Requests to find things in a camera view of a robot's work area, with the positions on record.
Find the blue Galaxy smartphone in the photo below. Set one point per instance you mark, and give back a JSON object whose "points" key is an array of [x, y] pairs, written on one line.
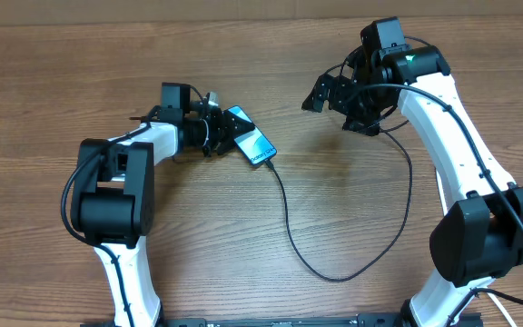
{"points": [[255, 146]]}

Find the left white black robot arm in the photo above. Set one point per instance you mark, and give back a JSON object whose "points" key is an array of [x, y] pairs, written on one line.
{"points": [[108, 201]]}

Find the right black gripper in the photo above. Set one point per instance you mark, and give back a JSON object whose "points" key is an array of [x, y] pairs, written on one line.
{"points": [[340, 89]]}

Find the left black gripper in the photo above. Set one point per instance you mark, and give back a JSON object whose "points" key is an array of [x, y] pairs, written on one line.
{"points": [[223, 131]]}

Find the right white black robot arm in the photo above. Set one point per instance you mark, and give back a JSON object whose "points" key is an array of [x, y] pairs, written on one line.
{"points": [[480, 237]]}

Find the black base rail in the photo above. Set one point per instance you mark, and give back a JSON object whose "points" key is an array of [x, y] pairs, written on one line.
{"points": [[284, 321]]}

